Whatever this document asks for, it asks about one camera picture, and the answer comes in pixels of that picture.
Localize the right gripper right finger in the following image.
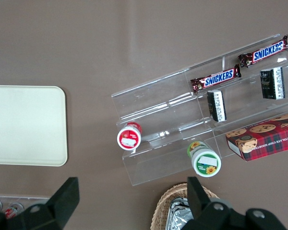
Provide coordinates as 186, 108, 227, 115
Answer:
186, 176, 287, 230

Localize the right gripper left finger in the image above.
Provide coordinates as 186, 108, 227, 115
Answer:
0, 176, 80, 230

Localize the light oval wicker basket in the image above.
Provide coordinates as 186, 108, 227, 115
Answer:
150, 183, 221, 230

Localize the cream plastic tray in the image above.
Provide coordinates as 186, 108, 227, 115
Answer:
0, 85, 68, 167

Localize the aluminium foil container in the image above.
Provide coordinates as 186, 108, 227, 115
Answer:
165, 196, 195, 230

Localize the clear acrylic bottle rack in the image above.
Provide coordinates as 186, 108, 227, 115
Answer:
0, 193, 51, 209

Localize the green sunflower lid jar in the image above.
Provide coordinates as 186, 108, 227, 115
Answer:
186, 140, 222, 177

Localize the red cola bottle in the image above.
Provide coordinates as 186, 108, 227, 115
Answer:
4, 202, 24, 219

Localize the red lid white jar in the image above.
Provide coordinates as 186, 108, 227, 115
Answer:
116, 121, 143, 151

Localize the red tartan cookie box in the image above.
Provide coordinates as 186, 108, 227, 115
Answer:
225, 110, 288, 163

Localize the small black snack box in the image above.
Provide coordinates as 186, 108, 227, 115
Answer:
259, 66, 287, 100
206, 89, 228, 123

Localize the clear acrylic stepped stand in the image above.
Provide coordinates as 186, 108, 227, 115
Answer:
111, 33, 288, 187

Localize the Snickers chocolate bar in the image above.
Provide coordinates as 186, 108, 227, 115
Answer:
190, 64, 242, 94
237, 34, 288, 69

